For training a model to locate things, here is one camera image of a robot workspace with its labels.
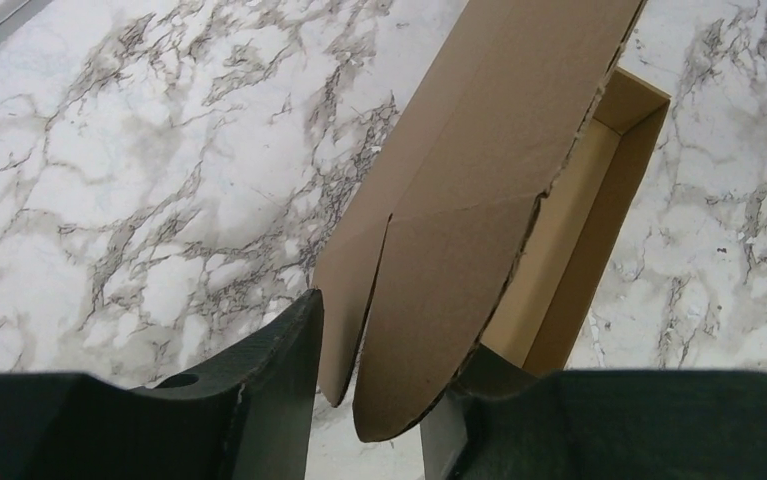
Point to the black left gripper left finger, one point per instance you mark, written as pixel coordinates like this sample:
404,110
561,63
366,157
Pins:
244,413

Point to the brown cardboard box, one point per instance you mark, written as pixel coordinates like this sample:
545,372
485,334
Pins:
491,211

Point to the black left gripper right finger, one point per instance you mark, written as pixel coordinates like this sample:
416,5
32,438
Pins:
498,422

